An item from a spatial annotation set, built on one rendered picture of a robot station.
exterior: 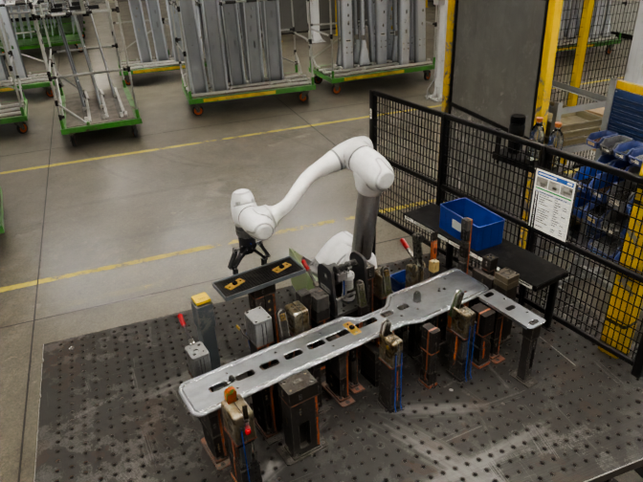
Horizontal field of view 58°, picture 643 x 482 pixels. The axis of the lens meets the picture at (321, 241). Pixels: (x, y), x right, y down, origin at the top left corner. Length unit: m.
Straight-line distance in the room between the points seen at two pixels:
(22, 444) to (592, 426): 2.87
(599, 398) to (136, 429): 1.87
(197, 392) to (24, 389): 2.08
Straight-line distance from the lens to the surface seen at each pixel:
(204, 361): 2.25
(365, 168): 2.48
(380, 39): 10.13
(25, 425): 3.86
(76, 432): 2.63
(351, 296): 2.57
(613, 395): 2.74
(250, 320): 2.28
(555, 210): 2.78
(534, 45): 4.25
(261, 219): 2.32
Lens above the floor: 2.45
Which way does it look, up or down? 29 degrees down
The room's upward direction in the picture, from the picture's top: 3 degrees counter-clockwise
